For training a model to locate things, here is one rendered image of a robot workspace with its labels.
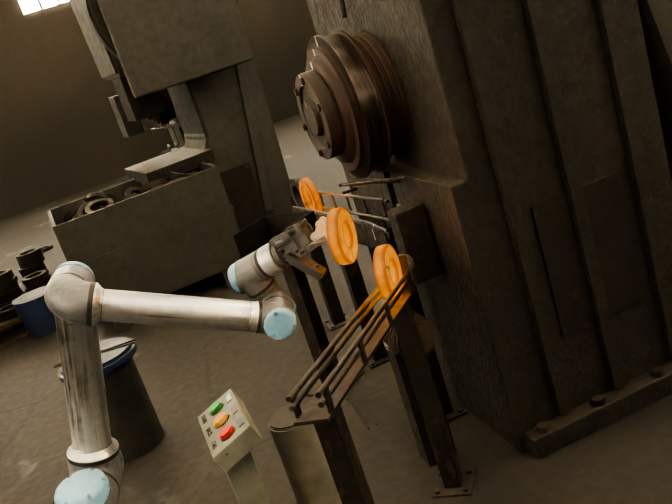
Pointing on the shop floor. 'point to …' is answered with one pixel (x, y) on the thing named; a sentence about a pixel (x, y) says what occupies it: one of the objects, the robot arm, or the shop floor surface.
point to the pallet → (36, 276)
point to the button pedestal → (236, 450)
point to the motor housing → (412, 385)
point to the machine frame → (532, 204)
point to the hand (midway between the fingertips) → (340, 229)
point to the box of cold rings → (152, 233)
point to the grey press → (191, 93)
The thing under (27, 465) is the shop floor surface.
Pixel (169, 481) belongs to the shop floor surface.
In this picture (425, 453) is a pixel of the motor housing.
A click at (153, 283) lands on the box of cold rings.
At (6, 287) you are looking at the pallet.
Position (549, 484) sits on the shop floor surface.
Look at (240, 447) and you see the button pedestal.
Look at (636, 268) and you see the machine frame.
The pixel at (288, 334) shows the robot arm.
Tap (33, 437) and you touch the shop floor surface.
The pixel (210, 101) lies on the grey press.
